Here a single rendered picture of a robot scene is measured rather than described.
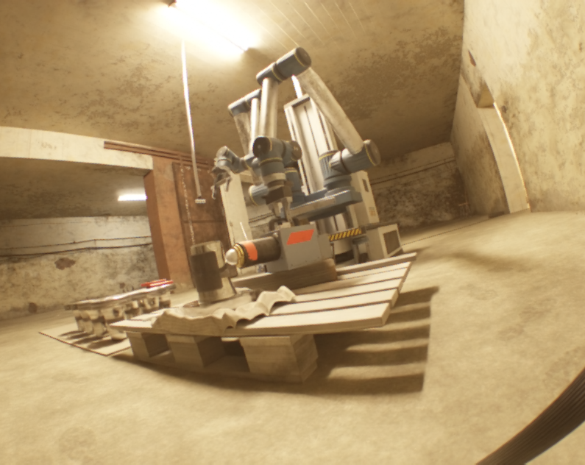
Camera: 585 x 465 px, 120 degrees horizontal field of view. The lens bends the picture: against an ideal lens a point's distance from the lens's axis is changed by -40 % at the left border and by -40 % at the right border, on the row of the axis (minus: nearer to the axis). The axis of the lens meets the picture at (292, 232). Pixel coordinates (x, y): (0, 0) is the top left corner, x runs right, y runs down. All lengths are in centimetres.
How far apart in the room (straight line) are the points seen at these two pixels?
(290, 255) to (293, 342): 54
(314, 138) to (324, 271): 178
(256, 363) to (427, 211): 1062
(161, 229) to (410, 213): 882
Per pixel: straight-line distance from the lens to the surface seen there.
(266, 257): 107
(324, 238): 127
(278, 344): 64
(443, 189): 1116
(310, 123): 278
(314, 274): 114
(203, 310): 88
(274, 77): 191
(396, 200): 1120
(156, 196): 560
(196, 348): 85
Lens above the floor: 30
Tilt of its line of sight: 4 degrees up
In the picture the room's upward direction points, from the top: 13 degrees counter-clockwise
